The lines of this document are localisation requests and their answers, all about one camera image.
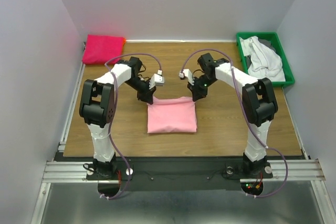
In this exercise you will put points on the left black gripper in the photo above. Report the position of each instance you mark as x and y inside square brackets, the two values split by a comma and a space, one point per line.
[146, 95]

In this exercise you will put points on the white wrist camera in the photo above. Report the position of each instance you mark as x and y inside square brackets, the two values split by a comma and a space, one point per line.
[157, 80]
[186, 74]

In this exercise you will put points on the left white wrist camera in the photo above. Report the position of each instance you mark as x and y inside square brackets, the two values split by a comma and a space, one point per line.
[157, 80]

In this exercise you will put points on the aluminium extrusion rail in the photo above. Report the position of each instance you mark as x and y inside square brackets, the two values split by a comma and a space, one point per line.
[298, 170]

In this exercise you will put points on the folded orange t shirt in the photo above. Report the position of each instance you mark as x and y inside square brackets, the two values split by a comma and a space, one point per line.
[124, 41]

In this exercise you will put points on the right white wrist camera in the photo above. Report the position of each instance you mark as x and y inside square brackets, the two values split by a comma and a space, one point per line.
[186, 74]

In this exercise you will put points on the light pink t shirt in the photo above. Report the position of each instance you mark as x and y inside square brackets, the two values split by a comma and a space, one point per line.
[172, 116]

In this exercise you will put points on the grey garment in bin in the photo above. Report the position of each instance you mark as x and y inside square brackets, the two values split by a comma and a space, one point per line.
[267, 44]

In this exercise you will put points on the green plastic bin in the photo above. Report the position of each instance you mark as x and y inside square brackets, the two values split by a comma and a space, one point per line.
[275, 41]

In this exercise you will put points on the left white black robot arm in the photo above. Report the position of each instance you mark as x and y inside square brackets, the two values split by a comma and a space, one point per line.
[98, 106]

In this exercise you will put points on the folded magenta t shirt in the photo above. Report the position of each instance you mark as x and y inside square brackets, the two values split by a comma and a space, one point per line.
[99, 49]

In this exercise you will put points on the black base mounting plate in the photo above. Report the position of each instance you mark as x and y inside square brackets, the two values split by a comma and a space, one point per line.
[179, 174]

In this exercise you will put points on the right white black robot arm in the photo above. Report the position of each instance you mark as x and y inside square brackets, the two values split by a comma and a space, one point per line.
[256, 98]

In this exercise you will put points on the white crumpled t shirt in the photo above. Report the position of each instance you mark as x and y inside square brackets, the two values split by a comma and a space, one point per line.
[261, 61]

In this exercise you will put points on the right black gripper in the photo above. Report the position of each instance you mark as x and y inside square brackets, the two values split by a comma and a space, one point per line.
[197, 93]

